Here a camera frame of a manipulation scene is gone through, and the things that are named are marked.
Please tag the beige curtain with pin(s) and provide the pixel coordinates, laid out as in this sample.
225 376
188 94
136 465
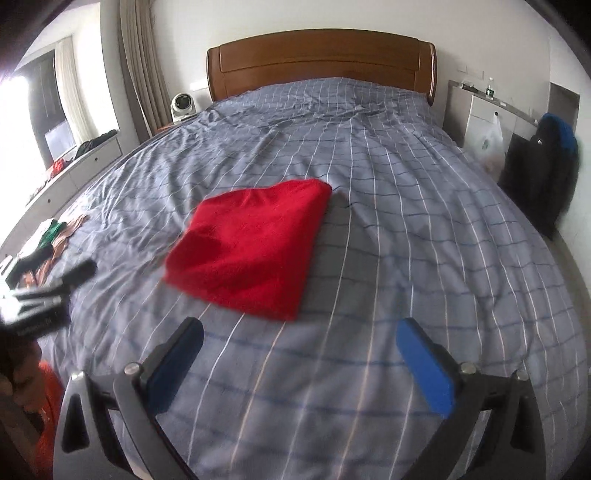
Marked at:
143 69

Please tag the wooden headboard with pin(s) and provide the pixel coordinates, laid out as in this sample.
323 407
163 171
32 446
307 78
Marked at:
323 60

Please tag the white bedside cabinet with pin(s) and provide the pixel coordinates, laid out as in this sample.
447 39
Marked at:
480 110

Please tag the green garment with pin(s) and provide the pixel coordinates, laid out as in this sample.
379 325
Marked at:
53 233

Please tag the clear plastic bottle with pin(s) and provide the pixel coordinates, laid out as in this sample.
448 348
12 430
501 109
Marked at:
490 88

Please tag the dark jacket with blue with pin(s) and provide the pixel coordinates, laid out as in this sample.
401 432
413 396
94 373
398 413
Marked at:
540 175

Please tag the white plastic bag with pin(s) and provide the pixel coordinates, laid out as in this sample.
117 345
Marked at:
485 143

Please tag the black cloth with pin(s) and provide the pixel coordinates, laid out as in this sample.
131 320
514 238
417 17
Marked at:
30 263

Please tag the pink garment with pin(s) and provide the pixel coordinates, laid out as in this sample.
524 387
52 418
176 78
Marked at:
69 230

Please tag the dark clothes pile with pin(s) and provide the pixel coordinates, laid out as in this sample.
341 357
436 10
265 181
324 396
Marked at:
92 143

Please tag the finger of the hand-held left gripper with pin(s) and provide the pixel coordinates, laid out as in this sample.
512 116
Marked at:
78 273

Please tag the small red cloth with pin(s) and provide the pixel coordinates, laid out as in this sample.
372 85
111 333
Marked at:
57 167

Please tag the window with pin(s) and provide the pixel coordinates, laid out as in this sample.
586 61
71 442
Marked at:
41 92

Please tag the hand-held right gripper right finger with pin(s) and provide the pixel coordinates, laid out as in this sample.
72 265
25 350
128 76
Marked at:
425 369

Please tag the bed with blue checked cover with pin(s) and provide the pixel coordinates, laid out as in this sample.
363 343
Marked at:
392 230

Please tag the white round fan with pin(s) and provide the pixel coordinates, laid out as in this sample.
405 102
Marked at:
181 105

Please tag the person's orange clothing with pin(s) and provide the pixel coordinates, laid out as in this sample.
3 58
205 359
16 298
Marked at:
48 415

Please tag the white window bench cabinet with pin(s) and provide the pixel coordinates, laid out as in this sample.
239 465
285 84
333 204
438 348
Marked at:
92 161

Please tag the red knit sweater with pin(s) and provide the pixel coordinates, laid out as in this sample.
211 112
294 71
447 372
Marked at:
249 249

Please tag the white wall socket plate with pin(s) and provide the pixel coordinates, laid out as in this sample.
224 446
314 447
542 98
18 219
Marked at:
470 71
199 85

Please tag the white sheer curtain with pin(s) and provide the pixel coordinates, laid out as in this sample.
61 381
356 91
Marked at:
71 92

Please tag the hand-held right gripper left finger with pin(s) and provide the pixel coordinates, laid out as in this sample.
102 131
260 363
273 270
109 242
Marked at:
178 364

